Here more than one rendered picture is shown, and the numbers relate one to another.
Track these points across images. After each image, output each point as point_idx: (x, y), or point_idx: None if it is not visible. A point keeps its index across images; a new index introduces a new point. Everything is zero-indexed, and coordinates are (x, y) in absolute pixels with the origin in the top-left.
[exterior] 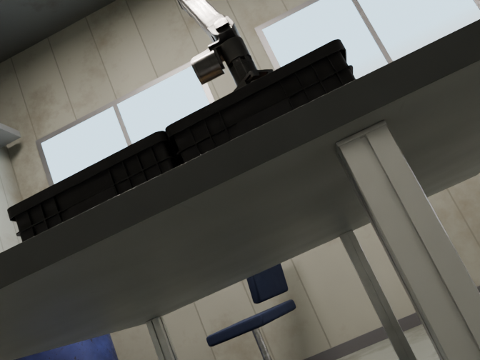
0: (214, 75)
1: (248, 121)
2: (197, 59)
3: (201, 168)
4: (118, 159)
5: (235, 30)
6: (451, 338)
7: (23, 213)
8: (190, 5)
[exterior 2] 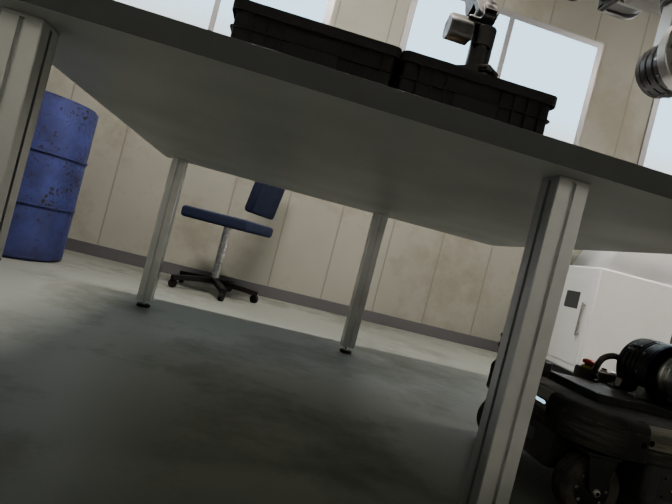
0: (458, 41)
1: (463, 98)
2: (458, 18)
3: (501, 131)
4: (356, 41)
5: None
6: (533, 307)
7: (248, 12)
8: None
